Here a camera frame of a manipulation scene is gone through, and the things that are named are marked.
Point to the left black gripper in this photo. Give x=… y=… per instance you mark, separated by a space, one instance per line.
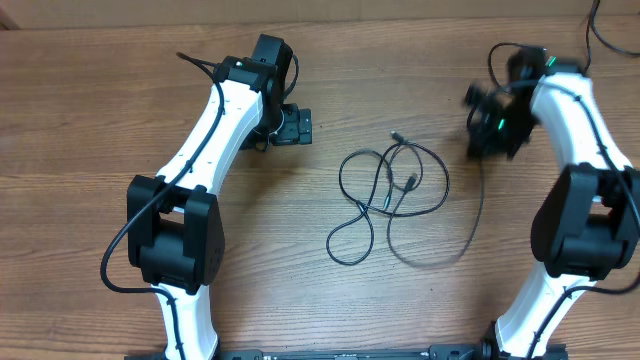
x=296 y=124

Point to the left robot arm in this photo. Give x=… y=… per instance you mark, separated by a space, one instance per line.
x=174 y=229

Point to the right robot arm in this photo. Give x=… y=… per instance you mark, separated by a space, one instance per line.
x=587 y=226

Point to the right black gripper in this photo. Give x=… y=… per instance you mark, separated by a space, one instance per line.
x=485 y=142

